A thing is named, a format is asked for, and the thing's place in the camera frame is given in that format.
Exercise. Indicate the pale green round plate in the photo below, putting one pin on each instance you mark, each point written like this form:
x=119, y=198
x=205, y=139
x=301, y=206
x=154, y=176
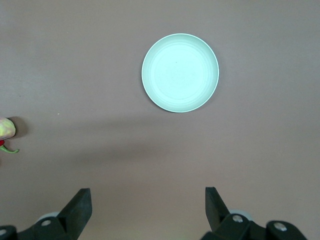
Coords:
x=180, y=72

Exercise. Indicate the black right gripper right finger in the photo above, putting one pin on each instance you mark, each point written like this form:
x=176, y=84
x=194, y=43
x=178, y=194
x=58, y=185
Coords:
x=217, y=215

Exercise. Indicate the red chili pepper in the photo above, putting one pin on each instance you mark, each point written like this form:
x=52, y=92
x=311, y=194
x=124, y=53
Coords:
x=7, y=150

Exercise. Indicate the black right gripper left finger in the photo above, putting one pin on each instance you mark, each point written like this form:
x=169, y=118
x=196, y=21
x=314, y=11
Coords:
x=75, y=212

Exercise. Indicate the yellow pink peach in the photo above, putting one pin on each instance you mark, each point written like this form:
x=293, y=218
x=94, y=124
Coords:
x=7, y=128

